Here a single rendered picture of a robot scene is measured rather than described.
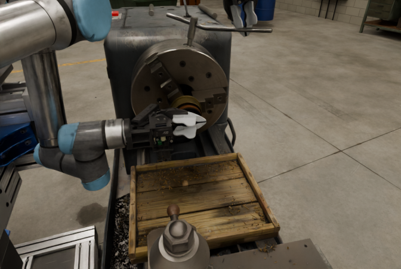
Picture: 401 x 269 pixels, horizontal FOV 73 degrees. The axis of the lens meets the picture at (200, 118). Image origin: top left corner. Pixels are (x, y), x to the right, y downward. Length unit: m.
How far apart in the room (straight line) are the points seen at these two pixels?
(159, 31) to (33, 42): 0.53
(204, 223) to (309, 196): 1.49
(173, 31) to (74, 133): 0.50
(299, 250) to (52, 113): 0.65
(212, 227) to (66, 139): 0.41
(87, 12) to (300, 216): 1.76
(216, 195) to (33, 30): 0.58
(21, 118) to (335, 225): 1.80
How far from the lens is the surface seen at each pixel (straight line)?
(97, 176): 0.76
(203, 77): 0.85
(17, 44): 0.52
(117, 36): 0.98
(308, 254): 0.62
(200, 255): 0.38
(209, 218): 0.74
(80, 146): 0.70
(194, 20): 0.83
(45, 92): 0.75
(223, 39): 1.00
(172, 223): 0.35
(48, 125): 0.78
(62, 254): 1.63
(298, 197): 2.12
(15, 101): 0.96
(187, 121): 0.69
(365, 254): 1.98
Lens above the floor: 1.46
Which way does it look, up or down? 31 degrees down
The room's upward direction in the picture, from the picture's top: straight up
